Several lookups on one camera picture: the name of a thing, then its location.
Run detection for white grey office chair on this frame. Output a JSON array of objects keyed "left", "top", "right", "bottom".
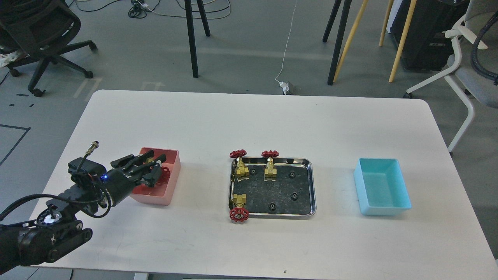
[{"left": 404, "top": 0, "right": 498, "bottom": 152}]

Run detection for black tripod left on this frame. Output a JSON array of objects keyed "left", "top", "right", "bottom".
[{"left": 185, "top": 0, "right": 210, "bottom": 78}]

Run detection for brass valve top left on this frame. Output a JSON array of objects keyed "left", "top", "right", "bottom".
[{"left": 230, "top": 149, "right": 249, "bottom": 182}]

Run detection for black cabinet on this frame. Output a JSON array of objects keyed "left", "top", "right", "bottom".
[{"left": 401, "top": 0, "right": 469, "bottom": 72}]

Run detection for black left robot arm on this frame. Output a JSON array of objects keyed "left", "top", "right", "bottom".
[{"left": 0, "top": 150, "right": 167, "bottom": 273}]

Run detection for pink plastic box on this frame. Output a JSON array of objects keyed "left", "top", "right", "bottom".
[{"left": 130, "top": 147, "right": 181, "bottom": 205}]

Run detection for brass valve bottom left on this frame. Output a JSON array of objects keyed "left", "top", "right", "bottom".
[{"left": 229, "top": 194, "right": 249, "bottom": 222}]

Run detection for brass valve top middle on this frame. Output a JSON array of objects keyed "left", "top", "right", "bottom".
[{"left": 261, "top": 150, "right": 279, "bottom": 181}]

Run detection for brass valve red handwheel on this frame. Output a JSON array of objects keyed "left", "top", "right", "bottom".
[{"left": 143, "top": 158, "right": 170, "bottom": 188}]

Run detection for black corrugated hose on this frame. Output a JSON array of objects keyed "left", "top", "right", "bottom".
[{"left": 470, "top": 12, "right": 498, "bottom": 86}]

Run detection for white cable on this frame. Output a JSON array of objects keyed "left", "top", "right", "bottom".
[{"left": 275, "top": 0, "right": 299, "bottom": 84}]

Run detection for black tripod right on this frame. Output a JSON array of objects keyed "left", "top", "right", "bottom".
[{"left": 322, "top": 0, "right": 352, "bottom": 86}]

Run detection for white power adapter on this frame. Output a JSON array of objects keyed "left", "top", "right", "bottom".
[{"left": 279, "top": 81, "right": 298, "bottom": 95}]

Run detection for blue plastic box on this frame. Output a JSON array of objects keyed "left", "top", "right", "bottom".
[{"left": 354, "top": 158, "right": 412, "bottom": 216}]

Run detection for black floor cables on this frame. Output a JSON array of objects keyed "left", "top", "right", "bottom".
[{"left": 74, "top": 0, "right": 232, "bottom": 20}]

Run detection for yellow wooden easel legs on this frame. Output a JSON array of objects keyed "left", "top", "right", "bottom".
[{"left": 334, "top": 0, "right": 417, "bottom": 83}]

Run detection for steel tray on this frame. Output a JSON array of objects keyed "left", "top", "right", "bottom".
[{"left": 228, "top": 157, "right": 316, "bottom": 219}]

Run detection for black tripod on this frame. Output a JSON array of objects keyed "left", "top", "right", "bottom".
[
  {"left": 185, "top": 0, "right": 210, "bottom": 78},
  {"left": 322, "top": 0, "right": 352, "bottom": 86}
]

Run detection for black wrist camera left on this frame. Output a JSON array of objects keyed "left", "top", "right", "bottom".
[{"left": 68, "top": 141, "right": 107, "bottom": 189}]

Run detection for black office chair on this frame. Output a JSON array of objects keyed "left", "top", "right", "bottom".
[{"left": 0, "top": 0, "right": 96, "bottom": 97}]

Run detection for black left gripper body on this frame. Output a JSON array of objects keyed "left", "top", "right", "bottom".
[{"left": 102, "top": 170, "right": 136, "bottom": 206}]

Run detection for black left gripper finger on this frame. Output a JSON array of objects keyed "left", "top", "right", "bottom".
[
  {"left": 110, "top": 154, "right": 167, "bottom": 170},
  {"left": 130, "top": 163, "right": 162, "bottom": 187}
]

